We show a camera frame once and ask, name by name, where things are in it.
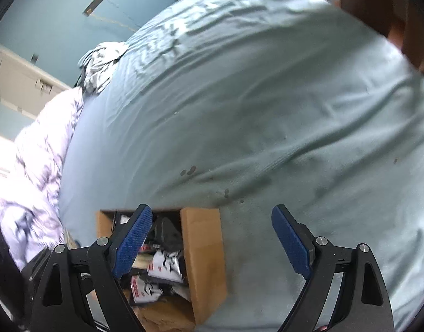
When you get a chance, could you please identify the cream door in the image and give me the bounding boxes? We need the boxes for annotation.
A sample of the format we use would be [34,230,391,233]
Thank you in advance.
[0,44,72,118]

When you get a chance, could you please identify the heap of snack packets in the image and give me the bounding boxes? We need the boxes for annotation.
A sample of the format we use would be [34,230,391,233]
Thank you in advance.
[111,211,192,307]

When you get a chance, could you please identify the dark object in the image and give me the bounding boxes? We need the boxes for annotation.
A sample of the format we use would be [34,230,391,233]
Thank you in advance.
[0,222,51,331]

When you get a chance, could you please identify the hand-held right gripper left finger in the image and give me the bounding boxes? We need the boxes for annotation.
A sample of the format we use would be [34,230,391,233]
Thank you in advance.
[27,204,153,332]

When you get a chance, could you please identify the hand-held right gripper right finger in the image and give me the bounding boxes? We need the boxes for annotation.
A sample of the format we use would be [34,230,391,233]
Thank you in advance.
[271,204,395,332]

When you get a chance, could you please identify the crumpled grey white clothes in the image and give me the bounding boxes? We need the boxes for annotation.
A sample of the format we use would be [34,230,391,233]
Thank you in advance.
[77,41,129,95]

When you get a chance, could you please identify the white quilted duvet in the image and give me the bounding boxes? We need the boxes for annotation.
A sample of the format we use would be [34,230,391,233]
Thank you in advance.
[0,86,85,270]

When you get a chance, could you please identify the brown wooden chair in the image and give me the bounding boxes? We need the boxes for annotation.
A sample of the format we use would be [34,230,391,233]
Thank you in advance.
[312,0,424,87]

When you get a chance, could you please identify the wall power strip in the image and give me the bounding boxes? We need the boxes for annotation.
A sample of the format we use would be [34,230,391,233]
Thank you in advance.
[82,0,112,16]

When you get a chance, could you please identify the blue cable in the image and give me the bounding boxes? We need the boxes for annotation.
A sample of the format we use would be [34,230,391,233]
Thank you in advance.
[106,0,143,28]

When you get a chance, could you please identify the brown cardboard box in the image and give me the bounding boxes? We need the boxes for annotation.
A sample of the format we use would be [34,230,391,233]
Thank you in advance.
[96,207,228,332]

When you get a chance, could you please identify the yellow cable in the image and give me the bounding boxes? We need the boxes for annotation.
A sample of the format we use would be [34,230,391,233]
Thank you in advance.
[89,14,140,33]

